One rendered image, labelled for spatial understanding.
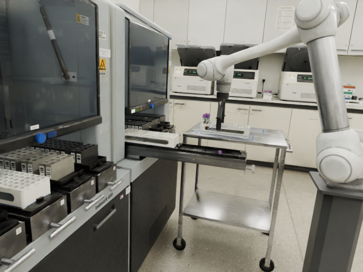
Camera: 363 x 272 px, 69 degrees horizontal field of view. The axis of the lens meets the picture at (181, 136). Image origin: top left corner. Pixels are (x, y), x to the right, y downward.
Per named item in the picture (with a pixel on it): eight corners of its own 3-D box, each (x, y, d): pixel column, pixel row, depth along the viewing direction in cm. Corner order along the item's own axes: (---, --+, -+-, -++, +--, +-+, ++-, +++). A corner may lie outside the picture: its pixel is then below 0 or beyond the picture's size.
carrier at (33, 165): (53, 167, 96) (52, 151, 95) (58, 168, 96) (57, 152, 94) (27, 179, 85) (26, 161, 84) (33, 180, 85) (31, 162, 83)
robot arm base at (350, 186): (354, 176, 138) (356, 166, 137) (372, 194, 117) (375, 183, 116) (316, 171, 142) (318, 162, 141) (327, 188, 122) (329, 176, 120)
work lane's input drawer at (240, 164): (111, 156, 139) (111, 139, 137) (123, 149, 152) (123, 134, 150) (254, 176, 121) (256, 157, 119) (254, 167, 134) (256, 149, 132)
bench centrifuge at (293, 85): (280, 100, 333) (288, 42, 317) (276, 97, 391) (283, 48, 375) (328, 104, 319) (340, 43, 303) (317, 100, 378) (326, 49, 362)
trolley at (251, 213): (172, 249, 181) (177, 133, 162) (189, 216, 224) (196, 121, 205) (274, 275, 163) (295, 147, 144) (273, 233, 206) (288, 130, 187)
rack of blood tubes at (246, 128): (199, 133, 164) (200, 123, 163) (202, 130, 174) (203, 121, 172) (248, 138, 156) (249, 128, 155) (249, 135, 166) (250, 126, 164)
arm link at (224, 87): (232, 82, 162) (231, 92, 163) (217, 81, 164) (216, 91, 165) (230, 82, 153) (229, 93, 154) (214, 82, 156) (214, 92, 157)
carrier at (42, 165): (64, 169, 95) (63, 153, 94) (69, 170, 95) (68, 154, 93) (39, 181, 84) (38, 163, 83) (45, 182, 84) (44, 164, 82)
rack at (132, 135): (119, 143, 138) (119, 131, 137) (127, 139, 147) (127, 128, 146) (173, 150, 131) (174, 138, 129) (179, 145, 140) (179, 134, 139)
